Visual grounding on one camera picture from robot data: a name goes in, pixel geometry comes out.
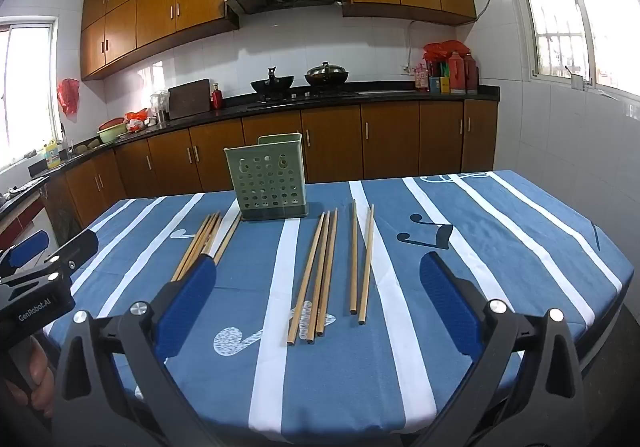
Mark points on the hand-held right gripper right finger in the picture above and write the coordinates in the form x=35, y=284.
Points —
x=450, y=307

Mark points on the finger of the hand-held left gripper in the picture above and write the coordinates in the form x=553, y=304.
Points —
x=27, y=247
x=75, y=243

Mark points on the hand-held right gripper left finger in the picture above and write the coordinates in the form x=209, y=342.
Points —
x=187, y=307

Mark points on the green perforated utensil holder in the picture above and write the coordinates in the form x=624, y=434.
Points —
x=296, y=177

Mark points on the person's left hand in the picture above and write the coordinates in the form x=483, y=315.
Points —
x=42, y=369

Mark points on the brown base cabinet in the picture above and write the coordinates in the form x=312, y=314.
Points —
x=85, y=187
x=390, y=137

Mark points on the blue striped tablecloth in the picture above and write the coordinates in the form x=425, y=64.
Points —
x=475, y=227

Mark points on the yellow dish soap bottle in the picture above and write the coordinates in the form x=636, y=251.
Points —
x=51, y=157

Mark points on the metal faucet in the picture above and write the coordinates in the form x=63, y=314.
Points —
x=63, y=142

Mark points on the green plastic basin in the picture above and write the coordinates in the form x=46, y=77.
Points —
x=114, y=133

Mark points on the red bag with food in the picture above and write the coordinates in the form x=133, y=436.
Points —
x=136, y=119

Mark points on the hanging red plastic bag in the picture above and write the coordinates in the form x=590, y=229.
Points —
x=68, y=97

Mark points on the narrow kitchen window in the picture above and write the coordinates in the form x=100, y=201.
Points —
x=25, y=87

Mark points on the glass condiment jars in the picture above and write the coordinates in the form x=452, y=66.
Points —
x=160, y=107

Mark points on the brown cutting board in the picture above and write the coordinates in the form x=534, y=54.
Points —
x=189, y=99

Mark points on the small red bottle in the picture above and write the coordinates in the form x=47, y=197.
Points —
x=217, y=99

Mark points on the black kitchen countertop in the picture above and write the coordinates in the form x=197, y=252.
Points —
x=390, y=94

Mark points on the yellow box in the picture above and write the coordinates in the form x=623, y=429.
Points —
x=445, y=85

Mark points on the blue box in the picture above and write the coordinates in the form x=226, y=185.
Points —
x=434, y=84

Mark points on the pink label bottle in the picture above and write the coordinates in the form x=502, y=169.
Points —
x=421, y=79

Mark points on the red thermos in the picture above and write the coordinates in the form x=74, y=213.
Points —
x=457, y=74
x=472, y=74

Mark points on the black wok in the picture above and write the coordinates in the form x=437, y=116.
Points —
x=272, y=86

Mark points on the dark sauce bottles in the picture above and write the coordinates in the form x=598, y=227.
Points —
x=439, y=68

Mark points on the black gas stove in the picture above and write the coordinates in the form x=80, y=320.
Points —
x=310, y=96

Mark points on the crumpled red bag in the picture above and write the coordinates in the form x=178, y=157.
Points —
x=445, y=49

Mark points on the lidded wok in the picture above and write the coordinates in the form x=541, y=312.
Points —
x=326, y=74

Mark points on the wide barred window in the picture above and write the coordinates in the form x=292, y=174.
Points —
x=565, y=2

